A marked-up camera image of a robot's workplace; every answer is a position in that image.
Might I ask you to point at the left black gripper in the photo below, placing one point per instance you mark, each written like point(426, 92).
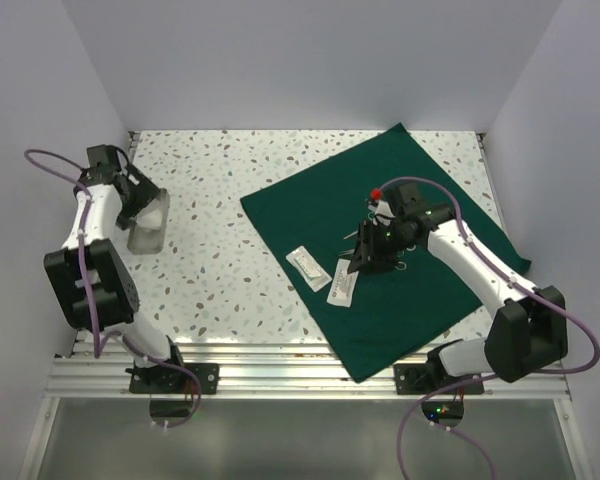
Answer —
point(145, 191)

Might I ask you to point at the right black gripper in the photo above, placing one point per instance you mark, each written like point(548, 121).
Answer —
point(368, 257)

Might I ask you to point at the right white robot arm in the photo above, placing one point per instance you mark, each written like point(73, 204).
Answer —
point(528, 330)

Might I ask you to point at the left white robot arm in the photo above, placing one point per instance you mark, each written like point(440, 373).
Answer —
point(95, 290)

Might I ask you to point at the green surgical drape cloth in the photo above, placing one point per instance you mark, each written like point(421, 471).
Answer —
point(392, 314)

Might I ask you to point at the silver forceps upper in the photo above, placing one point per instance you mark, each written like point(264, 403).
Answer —
point(351, 235)

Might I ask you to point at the metal instrument tray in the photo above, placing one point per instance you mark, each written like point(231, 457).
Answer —
point(147, 233)

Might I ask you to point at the white suture packet printed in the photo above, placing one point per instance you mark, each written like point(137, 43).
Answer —
point(342, 286)

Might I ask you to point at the suture packet green thread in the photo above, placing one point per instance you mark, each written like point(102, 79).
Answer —
point(314, 275)

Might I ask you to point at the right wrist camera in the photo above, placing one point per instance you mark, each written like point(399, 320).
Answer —
point(380, 212)

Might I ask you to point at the aluminium rail frame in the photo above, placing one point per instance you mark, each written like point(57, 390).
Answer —
point(284, 408)

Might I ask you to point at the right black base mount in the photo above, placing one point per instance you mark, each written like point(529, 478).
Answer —
point(420, 379)

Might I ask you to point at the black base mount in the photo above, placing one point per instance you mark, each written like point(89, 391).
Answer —
point(420, 379)
point(175, 393)

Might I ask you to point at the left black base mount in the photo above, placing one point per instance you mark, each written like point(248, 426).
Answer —
point(175, 393)

